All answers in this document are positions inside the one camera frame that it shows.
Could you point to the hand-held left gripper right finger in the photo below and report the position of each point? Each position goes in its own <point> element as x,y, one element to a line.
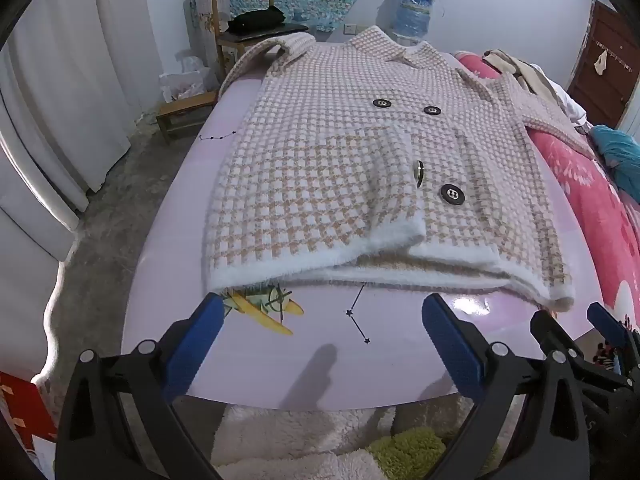
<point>455,345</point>

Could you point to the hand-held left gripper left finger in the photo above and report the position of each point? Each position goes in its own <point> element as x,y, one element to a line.
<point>192,345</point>

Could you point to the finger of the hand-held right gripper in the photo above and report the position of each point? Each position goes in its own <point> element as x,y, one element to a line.
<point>605,322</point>
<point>547,330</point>

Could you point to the beige white houndstooth coat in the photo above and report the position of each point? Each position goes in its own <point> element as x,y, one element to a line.
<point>325,160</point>

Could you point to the beige clothes pile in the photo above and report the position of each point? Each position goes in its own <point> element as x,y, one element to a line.
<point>520,72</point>

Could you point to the pink floral blanket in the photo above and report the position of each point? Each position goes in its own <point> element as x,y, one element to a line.
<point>590,195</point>

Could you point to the person's white green fluffy robe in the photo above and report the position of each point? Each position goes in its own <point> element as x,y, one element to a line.
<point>300,440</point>

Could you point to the teal cloth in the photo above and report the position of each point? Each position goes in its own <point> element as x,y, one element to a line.
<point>622,155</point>

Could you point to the red box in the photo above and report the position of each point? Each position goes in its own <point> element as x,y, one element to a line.
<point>20,410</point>

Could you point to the white cloth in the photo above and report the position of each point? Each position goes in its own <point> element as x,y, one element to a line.
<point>570,105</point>

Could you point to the brown wooden door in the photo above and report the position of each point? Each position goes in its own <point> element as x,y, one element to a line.
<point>610,90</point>

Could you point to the small wooden stool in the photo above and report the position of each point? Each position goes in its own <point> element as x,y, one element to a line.
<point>185,107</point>

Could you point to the white plastic bag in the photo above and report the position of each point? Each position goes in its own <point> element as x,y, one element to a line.
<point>182,80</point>

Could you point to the white curtain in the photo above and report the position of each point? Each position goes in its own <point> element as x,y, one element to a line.
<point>60,85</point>

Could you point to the white water dispenser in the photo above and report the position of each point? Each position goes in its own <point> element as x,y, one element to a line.
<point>405,39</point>

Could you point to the wooden chair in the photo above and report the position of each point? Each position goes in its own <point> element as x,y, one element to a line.
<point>217,15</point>

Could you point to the black bag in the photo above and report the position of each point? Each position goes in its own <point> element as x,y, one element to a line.
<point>257,19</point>

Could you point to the blue white container stack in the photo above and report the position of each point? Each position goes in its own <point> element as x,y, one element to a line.
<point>414,10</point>

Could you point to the white wall socket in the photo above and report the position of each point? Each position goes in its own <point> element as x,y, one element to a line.
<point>354,29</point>

